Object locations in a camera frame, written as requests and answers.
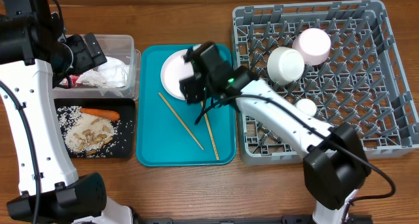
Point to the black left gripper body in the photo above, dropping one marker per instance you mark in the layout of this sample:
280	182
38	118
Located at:
82	61

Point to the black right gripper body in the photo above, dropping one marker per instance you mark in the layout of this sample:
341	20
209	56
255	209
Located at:
197	84

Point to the wooden chopstick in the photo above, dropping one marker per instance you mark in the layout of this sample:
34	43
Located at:
180	120
210	133

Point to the white tissue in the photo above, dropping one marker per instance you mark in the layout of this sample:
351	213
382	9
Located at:
113	73

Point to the red snack wrapper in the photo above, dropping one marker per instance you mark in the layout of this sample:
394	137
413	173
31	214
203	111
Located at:
69	82

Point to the orange carrot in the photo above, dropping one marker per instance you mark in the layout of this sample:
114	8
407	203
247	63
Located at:
105	114

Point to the cream plastic cup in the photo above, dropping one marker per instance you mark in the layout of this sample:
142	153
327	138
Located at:
307	106

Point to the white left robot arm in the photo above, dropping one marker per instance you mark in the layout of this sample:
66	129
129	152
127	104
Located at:
36	57

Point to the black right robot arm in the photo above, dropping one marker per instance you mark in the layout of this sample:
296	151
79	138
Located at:
333	159

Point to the clear plastic waste bin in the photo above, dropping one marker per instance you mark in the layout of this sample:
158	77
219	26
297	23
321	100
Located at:
116	46

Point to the black waste tray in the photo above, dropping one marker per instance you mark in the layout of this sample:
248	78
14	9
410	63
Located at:
123	106

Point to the grey dishwasher rack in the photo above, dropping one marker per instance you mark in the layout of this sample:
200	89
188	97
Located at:
362	82

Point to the white round plate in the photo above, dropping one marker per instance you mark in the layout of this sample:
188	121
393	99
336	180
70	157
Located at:
173	70

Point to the teal plastic tray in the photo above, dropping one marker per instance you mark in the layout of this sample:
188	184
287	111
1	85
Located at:
161	138

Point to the white rice pile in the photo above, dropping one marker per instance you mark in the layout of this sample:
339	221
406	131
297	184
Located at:
121	145

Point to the pile of peanuts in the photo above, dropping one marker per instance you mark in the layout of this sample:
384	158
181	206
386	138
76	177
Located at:
90	135

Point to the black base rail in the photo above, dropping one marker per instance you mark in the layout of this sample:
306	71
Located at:
286	219

